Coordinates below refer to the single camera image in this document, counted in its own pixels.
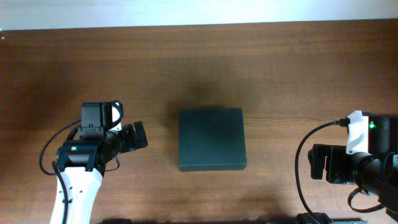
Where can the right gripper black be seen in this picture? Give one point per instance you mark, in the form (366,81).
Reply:
(333,154)

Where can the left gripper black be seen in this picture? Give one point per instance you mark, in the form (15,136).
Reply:
(132,142)

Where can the dark green box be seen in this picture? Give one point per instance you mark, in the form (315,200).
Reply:
(211,139)

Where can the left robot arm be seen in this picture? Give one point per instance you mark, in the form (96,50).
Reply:
(81,160)

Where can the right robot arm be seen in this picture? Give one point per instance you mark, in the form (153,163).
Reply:
(368,160)

